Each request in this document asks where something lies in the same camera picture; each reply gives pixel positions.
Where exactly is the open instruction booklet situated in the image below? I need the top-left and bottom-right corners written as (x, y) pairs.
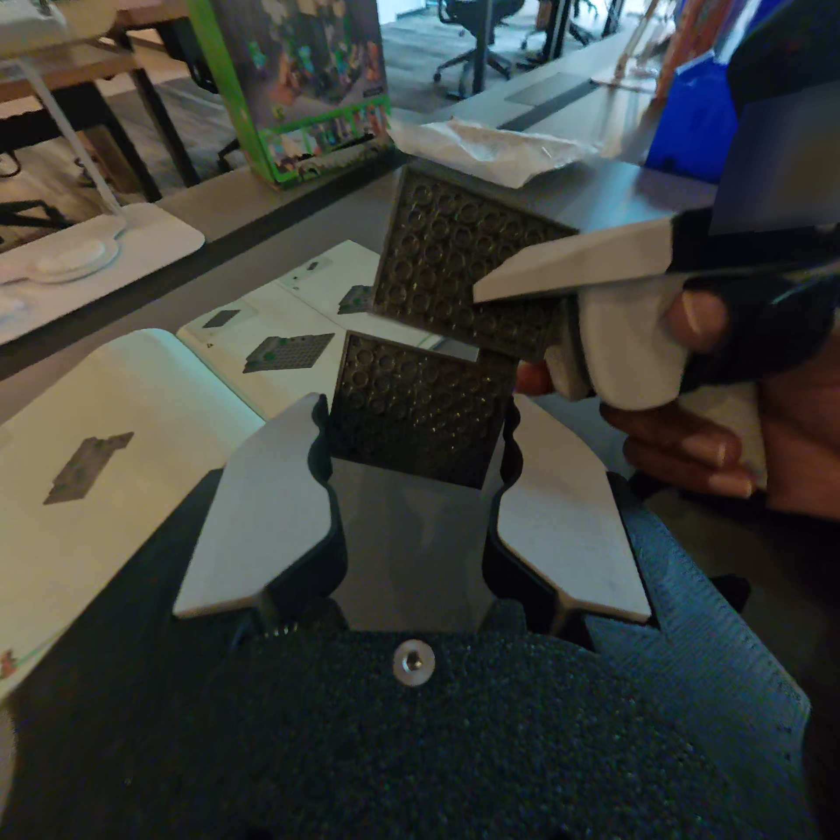
top-left (0, 239), bottom-right (484, 704)

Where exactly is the orange box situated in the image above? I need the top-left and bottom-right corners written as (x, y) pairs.
top-left (656, 0), bottom-right (720, 99)

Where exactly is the green toy set box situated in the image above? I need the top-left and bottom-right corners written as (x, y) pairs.
top-left (185, 0), bottom-right (395, 193)

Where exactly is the grey desk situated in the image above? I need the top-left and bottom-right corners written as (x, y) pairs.
top-left (0, 29), bottom-right (840, 664)

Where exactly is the wooden easel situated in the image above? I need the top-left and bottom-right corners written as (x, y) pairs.
top-left (613, 0), bottom-right (664, 87)

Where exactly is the grey brick plate assembly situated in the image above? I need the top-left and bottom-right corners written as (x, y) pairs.
top-left (327, 331), bottom-right (517, 490)

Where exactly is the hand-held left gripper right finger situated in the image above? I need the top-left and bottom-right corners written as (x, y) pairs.
top-left (483, 392), bottom-right (653, 624)

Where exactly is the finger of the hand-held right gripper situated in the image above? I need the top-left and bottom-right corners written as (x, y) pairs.
top-left (471, 218), bottom-right (677, 305)
top-left (543, 298), bottom-right (595, 403)

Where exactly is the black office chair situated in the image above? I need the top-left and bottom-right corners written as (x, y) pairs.
top-left (523, 0), bottom-right (622, 74)
top-left (432, 0), bottom-right (527, 101)

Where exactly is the white lamp base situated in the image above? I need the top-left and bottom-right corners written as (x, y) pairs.
top-left (0, 59), bottom-right (206, 347)

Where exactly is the dark grey studded brick plate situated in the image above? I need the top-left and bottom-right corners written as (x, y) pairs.
top-left (372, 163), bottom-right (580, 364)

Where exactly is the person's right hand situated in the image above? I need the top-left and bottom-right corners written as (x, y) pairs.
top-left (515, 289), bottom-right (840, 521)

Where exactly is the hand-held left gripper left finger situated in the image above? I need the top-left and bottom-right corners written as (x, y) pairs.
top-left (171, 392), bottom-right (347, 621)

